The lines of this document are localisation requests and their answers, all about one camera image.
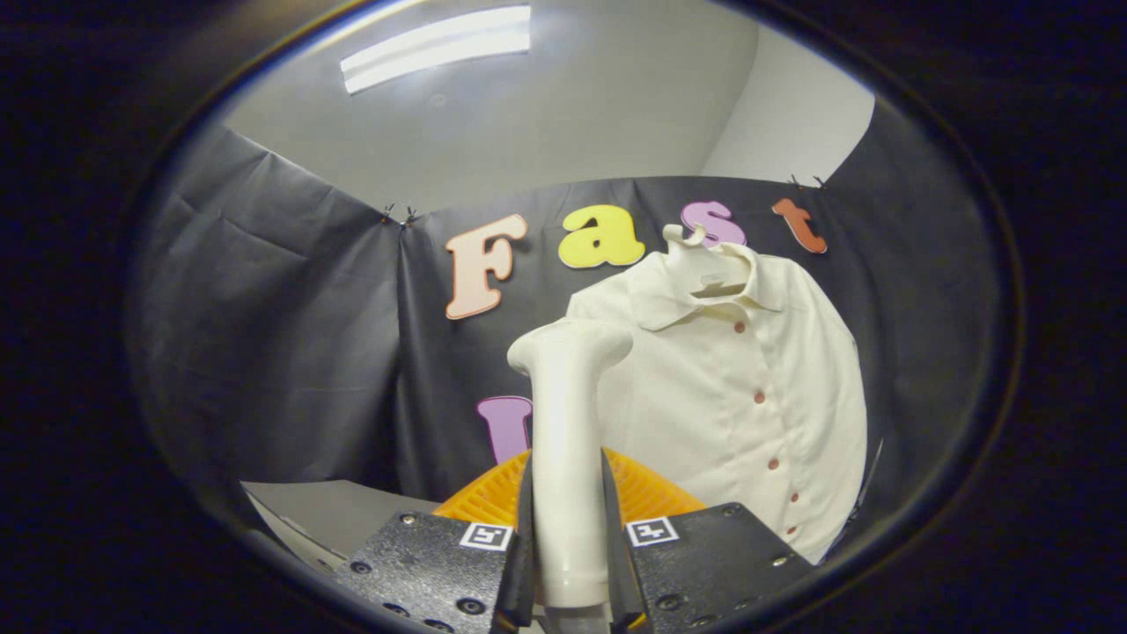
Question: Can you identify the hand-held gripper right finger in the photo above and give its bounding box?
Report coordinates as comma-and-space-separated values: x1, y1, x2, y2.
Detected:
600, 447, 815, 631

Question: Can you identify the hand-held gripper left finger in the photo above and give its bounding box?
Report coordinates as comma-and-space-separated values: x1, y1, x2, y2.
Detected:
348, 449, 538, 634

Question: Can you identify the cream button-up shirt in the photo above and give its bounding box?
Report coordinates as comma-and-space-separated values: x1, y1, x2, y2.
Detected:
563, 242, 870, 566

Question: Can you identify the white garment steamer head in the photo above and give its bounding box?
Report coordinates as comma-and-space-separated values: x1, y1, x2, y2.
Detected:
507, 319, 635, 610

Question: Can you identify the grey cabinet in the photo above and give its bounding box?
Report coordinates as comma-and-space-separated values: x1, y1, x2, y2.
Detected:
239, 480, 441, 573

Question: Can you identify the black backdrop cloth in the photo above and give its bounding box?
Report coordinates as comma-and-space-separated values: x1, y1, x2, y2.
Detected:
132, 97, 1005, 547

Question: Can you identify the white plastic hanger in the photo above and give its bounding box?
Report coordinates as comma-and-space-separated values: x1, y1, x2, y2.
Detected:
662, 223, 754, 300

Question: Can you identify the ceiling light panel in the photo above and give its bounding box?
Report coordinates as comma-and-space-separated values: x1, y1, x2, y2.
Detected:
340, 4, 533, 96

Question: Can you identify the grey hanging cable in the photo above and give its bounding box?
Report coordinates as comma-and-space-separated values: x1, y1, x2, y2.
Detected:
850, 436, 886, 534

